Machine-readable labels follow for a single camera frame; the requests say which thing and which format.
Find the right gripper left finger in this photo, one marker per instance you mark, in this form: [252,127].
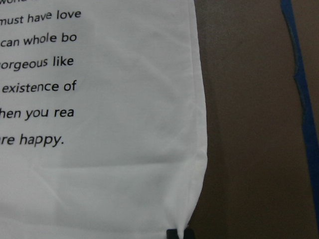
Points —
[171,234]

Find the white long-sleeve printed shirt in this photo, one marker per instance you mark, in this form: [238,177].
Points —
[102,118]

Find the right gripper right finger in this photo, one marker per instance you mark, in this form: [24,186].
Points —
[188,234]

